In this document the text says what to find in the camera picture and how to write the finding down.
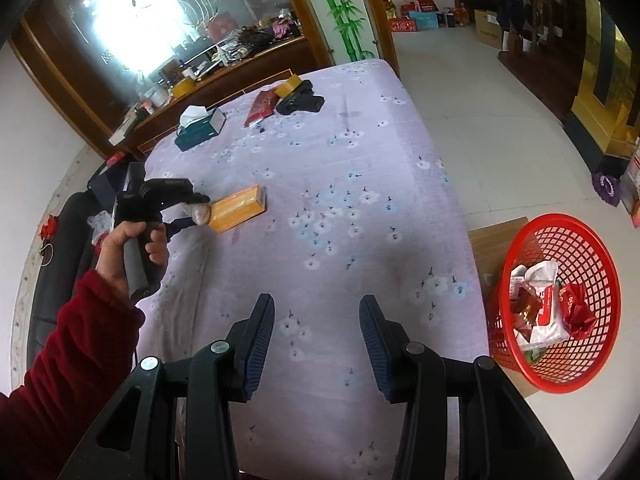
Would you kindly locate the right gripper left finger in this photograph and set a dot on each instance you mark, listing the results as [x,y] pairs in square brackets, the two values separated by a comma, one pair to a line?
[172,420]

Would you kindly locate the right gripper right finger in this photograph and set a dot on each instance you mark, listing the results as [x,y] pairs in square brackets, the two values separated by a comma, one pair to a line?
[500,437]

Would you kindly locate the clear plastic bag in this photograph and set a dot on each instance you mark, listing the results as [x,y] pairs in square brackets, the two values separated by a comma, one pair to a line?
[199,213]

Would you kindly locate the orange medicine box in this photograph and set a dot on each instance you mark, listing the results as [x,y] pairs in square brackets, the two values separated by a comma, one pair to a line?
[237,208]

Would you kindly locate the red snack bag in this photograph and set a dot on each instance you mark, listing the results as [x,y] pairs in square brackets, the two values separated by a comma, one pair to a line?
[578,318]

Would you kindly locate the white printed plastic bag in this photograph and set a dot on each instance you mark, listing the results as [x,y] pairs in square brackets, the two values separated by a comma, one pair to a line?
[542,279]

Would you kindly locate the dark red wrapper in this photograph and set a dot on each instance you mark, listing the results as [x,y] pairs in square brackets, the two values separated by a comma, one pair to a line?
[525,308]

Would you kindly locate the red sleeve forearm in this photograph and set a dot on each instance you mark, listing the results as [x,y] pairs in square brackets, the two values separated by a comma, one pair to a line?
[79,369]

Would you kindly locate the left hand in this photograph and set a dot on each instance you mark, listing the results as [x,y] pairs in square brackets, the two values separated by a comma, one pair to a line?
[133,260]

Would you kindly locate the wooden sideboard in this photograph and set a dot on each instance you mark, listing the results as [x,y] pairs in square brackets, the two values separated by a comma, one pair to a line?
[296,56]

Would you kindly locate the teal tissue box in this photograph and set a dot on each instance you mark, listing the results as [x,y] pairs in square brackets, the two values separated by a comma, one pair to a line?
[197,125]

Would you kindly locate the black sofa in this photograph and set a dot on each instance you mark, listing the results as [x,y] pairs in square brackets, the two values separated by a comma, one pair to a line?
[73,255]

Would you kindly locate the red mesh waste basket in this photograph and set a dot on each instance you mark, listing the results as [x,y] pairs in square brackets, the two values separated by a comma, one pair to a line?
[582,258]

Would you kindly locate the red packet far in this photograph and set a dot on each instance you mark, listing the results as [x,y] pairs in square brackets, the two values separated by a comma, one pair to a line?
[262,107]

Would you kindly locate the yellow tape roll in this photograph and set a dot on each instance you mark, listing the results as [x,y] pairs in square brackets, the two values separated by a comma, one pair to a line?
[288,86]

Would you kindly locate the black wallet pouch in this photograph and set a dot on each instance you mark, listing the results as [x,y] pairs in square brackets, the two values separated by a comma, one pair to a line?
[301,99]

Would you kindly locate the lilac floral tablecloth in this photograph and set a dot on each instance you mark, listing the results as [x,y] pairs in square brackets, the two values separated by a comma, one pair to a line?
[358,203]

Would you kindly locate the purple mop head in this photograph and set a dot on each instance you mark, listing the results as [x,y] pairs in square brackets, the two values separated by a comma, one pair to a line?
[607,188]

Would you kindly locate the gold pillar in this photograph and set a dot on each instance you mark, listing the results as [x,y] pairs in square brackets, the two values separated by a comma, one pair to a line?
[603,121]

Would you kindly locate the cardboard box far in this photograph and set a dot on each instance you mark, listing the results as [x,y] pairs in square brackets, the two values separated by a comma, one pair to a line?
[488,30]

